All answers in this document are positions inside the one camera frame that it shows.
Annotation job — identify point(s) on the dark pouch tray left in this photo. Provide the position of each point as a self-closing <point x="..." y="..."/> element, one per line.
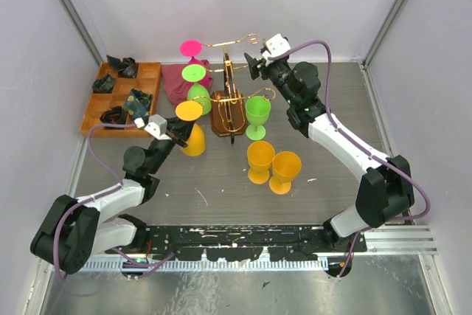
<point x="103" y="85"/>

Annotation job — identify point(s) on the dark pouch tray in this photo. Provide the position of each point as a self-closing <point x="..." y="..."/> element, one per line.
<point x="103" y="85"/>
<point x="126" y="67"/>

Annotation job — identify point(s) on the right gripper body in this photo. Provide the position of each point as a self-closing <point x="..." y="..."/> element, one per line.
<point x="279" y="73"/>

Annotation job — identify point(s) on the small dark item in tray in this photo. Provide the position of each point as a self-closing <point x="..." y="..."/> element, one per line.
<point x="114" y="118"/>

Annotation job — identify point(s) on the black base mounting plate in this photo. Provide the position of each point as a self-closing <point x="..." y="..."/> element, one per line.
<point x="241" y="242"/>

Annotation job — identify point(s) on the red cloth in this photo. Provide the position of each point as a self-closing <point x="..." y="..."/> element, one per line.
<point x="176" y="88"/>

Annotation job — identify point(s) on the green wine glass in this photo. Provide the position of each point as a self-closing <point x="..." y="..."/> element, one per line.
<point x="257" y="112"/>
<point x="194" y="74"/>

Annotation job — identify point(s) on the dark pouch tray back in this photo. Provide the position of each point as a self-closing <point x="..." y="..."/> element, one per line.
<point x="126" y="67"/>

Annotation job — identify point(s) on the aluminium frame rail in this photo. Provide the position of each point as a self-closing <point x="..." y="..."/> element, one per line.
<point x="392" y="239"/>

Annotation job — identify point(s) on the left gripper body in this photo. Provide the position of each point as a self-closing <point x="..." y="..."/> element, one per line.
<point x="161" y="151"/>

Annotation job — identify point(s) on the orange wine glass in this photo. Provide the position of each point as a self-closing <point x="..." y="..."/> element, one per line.
<point x="285" y="168"/>
<point x="190" y="112"/>
<point x="260" y="155"/>

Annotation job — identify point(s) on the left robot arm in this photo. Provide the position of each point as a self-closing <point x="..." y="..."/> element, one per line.
<point x="96" y="215"/>

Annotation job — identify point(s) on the wooden tray organizer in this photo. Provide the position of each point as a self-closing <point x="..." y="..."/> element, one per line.
<point x="148" y="80"/>

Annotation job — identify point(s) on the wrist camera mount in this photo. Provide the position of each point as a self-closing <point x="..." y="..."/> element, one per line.
<point x="275" y="47"/>
<point x="156" y="126"/>

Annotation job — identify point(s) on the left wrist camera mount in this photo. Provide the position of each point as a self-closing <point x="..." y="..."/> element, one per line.
<point x="156" y="126"/>

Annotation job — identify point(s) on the pink wine glass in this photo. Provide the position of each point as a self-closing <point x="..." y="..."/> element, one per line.
<point x="190" y="49"/>

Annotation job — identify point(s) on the gold wire wine glass rack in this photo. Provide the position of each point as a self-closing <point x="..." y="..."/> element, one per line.
<point x="228" y="114"/>

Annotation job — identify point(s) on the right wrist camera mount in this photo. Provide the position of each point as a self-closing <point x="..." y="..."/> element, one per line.
<point x="275" y="47"/>

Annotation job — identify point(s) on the orange wine glass back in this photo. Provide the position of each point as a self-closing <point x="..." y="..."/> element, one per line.
<point x="190" y="112"/>

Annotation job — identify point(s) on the blue floral fabric pouch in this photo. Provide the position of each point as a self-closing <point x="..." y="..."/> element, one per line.
<point x="138" y="104"/>

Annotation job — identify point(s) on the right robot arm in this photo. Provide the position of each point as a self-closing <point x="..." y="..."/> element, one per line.
<point x="385" y="189"/>

